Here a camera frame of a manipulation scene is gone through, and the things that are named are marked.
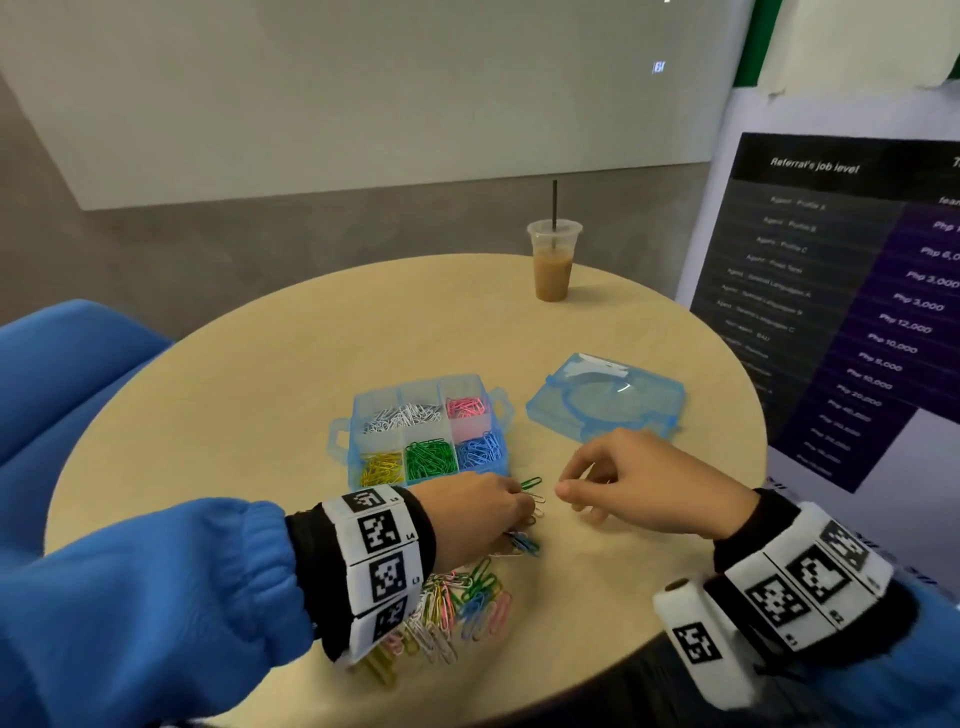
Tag person's left hand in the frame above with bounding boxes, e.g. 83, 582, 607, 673
408, 472, 539, 575

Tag person's right hand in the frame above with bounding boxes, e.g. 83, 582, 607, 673
555, 427, 762, 542

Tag bunch of blue paper clips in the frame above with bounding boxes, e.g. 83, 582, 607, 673
459, 435, 507, 468

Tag bunch of green paper clips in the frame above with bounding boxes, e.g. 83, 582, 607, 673
405, 441, 458, 480

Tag pile of coloured paper clips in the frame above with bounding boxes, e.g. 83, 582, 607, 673
352, 477, 549, 689

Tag bunch of yellow paper clips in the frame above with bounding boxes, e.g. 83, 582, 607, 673
358, 453, 407, 488

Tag blue compartment organizer box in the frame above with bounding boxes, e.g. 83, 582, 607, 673
328, 372, 516, 489

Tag person's left forearm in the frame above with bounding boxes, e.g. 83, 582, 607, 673
0, 484, 440, 728

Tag blue transparent box lid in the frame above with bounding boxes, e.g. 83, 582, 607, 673
525, 352, 687, 444

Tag left wrist marker band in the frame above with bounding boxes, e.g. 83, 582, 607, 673
319, 487, 426, 665

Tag wrist marker band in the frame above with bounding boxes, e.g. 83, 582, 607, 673
319, 487, 426, 665
723, 502, 897, 651

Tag right wrist marker band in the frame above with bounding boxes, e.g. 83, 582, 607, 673
723, 502, 897, 651

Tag iced coffee plastic cup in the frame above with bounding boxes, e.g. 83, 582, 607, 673
526, 219, 584, 303

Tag standing poster banner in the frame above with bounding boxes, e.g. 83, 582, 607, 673
675, 0, 960, 602

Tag round wooden table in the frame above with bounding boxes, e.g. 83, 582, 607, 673
45, 252, 770, 728

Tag blue upholstered chair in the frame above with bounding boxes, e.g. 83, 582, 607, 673
0, 300, 174, 527

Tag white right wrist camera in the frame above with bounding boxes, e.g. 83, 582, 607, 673
652, 577, 764, 711

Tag white wall board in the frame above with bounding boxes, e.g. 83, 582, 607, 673
0, 0, 759, 212

